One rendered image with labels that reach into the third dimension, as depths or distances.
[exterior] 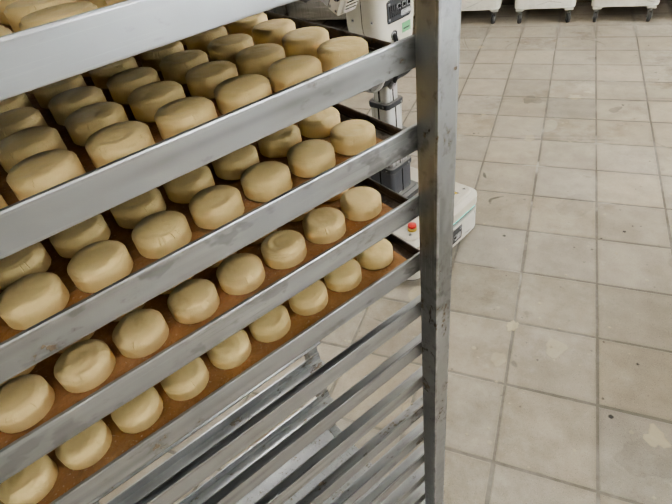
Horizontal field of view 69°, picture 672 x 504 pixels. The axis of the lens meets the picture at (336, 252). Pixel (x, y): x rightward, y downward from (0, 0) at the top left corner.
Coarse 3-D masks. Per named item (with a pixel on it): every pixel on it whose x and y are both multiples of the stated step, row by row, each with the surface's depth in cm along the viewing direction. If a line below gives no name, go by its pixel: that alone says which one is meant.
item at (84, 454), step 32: (384, 256) 64; (320, 288) 61; (352, 288) 62; (256, 320) 58; (288, 320) 58; (224, 352) 55; (256, 352) 57; (160, 384) 55; (192, 384) 52; (128, 416) 50; (160, 416) 52; (64, 448) 48; (96, 448) 48; (128, 448) 50; (32, 480) 46; (64, 480) 48
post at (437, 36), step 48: (432, 0) 41; (432, 48) 44; (432, 96) 47; (432, 144) 50; (432, 192) 54; (432, 240) 59; (432, 288) 64; (432, 336) 70; (432, 384) 78; (432, 432) 88; (432, 480) 101
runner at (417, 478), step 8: (416, 472) 107; (424, 472) 106; (408, 480) 106; (416, 480) 105; (424, 480) 105; (400, 488) 105; (408, 488) 102; (416, 488) 104; (392, 496) 104; (400, 496) 101; (408, 496) 103
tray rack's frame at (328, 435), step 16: (336, 432) 154; (304, 448) 151; (320, 448) 151; (352, 448) 149; (288, 464) 148; (336, 464) 146; (368, 464) 145; (272, 480) 145; (320, 480) 143; (352, 480) 142; (256, 496) 142; (336, 496) 139
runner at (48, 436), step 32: (384, 224) 55; (320, 256) 51; (352, 256) 54; (288, 288) 50; (224, 320) 46; (160, 352) 44; (192, 352) 46; (128, 384) 43; (64, 416) 40; (96, 416) 42; (32, 448) 40; (0, 480) 39
